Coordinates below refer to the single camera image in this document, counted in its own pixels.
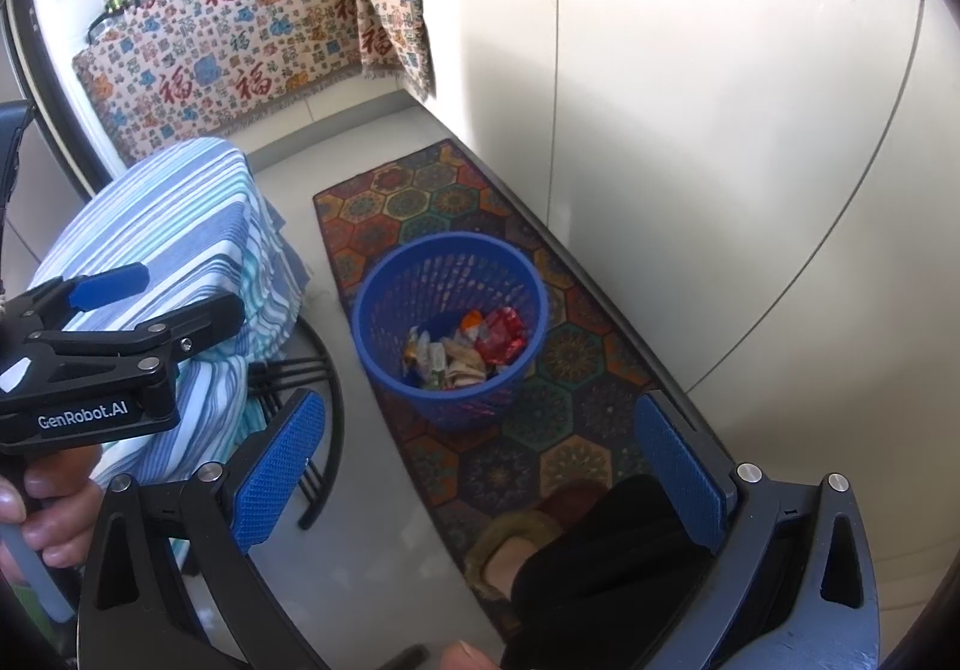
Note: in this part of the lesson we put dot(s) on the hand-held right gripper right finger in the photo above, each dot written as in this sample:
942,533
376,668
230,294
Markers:
679,467

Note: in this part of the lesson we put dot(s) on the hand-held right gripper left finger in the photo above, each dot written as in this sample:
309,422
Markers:
277,467

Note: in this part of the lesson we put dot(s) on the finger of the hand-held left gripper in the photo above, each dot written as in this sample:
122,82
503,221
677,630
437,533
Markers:
195,325
105,287

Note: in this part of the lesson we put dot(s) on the shiny red snack wrapper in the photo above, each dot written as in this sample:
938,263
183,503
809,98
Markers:
501,332

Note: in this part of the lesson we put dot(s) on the blue plastic wastebasket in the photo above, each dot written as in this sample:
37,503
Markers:
420,272

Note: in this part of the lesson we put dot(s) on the person's left hand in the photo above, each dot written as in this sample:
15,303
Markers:
60,512

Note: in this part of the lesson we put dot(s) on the person's right hand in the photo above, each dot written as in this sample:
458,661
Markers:
471,656

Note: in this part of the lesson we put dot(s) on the grey refrigerator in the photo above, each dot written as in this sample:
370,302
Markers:
49,205

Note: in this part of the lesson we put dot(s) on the blue striped tablecloth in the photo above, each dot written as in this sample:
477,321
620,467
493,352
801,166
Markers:
172,212

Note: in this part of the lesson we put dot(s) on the brown furry slipper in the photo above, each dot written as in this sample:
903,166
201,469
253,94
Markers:
525,535

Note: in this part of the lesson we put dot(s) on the hexagon pattern rug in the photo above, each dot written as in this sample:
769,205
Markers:
420,190

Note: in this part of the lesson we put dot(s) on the large printed blanket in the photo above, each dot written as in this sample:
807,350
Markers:
225,40

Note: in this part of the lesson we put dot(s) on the condiment bottle rack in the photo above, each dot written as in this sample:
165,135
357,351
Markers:
120,1

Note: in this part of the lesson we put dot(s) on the white lower cabinet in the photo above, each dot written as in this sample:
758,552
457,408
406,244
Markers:
675,115

